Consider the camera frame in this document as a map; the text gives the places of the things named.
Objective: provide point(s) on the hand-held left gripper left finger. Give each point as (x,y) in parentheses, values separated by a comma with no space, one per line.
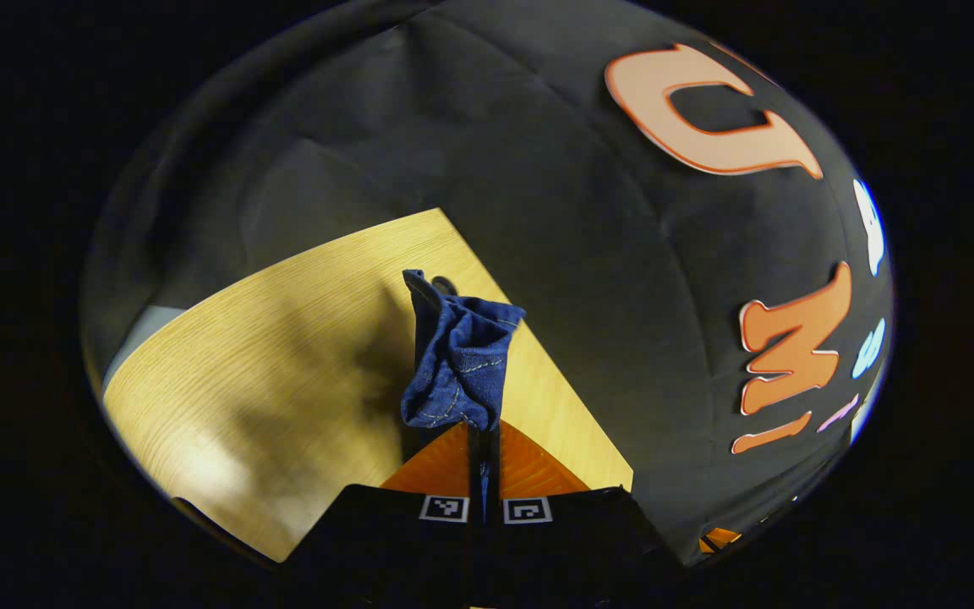
(394,541)

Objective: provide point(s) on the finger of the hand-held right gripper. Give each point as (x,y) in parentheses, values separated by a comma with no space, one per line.
(719,540)

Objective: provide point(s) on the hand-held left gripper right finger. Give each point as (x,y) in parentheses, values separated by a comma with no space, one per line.
(588,541)

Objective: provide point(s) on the blue denim jeans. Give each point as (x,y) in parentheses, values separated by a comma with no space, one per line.
(462,364)

